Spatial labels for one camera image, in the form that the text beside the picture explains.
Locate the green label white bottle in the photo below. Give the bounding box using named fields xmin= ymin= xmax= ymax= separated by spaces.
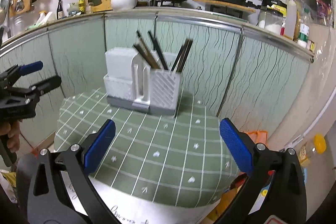
xmin=297 ymin=23 xmax=309 ymax=48

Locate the wooden chopstick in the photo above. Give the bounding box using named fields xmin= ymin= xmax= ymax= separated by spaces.
xmin=133 ymin=44 xmax=159 ymax=69
xmin=176 ymin=39 xmax=193 ymax=73
xmin=136 ymin=30 xmax=161 ymax=69

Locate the clear jar white powder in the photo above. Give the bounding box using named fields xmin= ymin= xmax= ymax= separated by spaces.
xmin=264 ymin=8 xmax=283 ymax=35

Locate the white grey utensil holder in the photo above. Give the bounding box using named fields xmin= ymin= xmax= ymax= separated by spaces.
xmin=104 ymin=48 xmax=182 ymax=116

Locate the wooden cutting board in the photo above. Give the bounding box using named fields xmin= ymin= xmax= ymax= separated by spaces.
xmin=193 ymin=0 xmax=256 ymax=14

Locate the dark soy sauce bottle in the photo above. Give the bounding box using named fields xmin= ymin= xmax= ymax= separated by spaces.
xmin=56 ymin=0 xmax=64 ymax=20

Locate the green glass bottle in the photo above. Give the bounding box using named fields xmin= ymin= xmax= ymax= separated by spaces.
xmin=78 ymin=0 xmax=86 ymax=14

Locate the green checked tablecloth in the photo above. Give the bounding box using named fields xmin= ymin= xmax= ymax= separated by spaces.
xmin=54 ymin=89 xmax=239 ymax=223

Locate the white squeeze bottle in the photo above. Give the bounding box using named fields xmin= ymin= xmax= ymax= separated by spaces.
xmin=284 ymin=0 xmax=297 ymax=40

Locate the black chopstick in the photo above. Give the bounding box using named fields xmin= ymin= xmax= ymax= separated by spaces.
xmin=171 ymin=39 xmax=189 ymax=71
xmin=147 ymin=31 xmax=168 ymax=70

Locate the yellow lid plastic jar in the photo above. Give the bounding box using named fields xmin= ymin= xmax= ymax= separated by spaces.
xmin=298 ymin=134 xmax=326 ymax=167

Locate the orange plastic bag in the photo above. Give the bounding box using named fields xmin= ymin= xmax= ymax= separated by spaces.
xmin=246 ymin=131 xmax=268 ymax=145

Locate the person left hand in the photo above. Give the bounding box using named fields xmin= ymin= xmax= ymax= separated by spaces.
xmin=0 ymin=120 xmax=21 ymax=153

